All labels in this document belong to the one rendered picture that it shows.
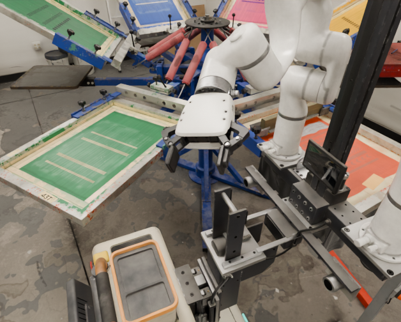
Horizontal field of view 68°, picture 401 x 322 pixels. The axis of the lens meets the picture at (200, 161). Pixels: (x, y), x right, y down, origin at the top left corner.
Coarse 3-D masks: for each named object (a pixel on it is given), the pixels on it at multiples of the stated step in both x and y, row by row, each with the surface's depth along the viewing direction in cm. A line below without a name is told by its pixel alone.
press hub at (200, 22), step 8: (208, 16) 190; (192, 24) 187; (200, 24) 187; (208, 24) 187; (216, 24) 187; (224, 24) 187; (208, 40) 197; (208, 48) 200; (200, 64) 202; (184, 72) 203; (200, 152) 253; (200, 160) 259; (200, 168) 263; (216, 168) 278; (192, 176) 269; (200, 176) 265; (200, 184) 262
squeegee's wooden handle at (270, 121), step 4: (308, 104) 155; (312, 104) 155; (316, 104) 156; (320, 104) 158; (308, 108) 154; (312, 108) 156; (316, 108) 158; (320, 108) 160; (308, 112) 156; (312, 112) 158; (316, 112) 160; (268, 116) 145; (272, 116) 145; (276, 116) 145; (264, 120) 142; (268, 120) 143; (272, 120) 144; (264, 124) 143; (268, 124) 144; (272, 124) 146; (272, 128) 148
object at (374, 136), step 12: (264, 108) 166; (276, 108) 167; (240, 120) 157; (252, 120) 162; (360, 132) 151; (372, 132) 146; (384, 144) 142; (396, 144) 138; (384, 192) 113; (360, 204) 108; (372, 204) 108
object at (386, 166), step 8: (312, 120) 163; (320, 120) 163; (360, 144) 144; (368, 152) 139; (376, 152) 139; (384, 160) 134; (392, 160) 134; (368, 168) 130; (376, 168) 130; (384, 168) 130; (392, 168) 130; (384, 176) 126
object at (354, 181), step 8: (248, 128) 156; (264, 136) 150; (272, 136) 150; (304, 136) 150; (352, 176) 126; (360, 176) 126; (368, 176) 126; (352, 184) 122; (360, 184) 122; (352, 192) 118
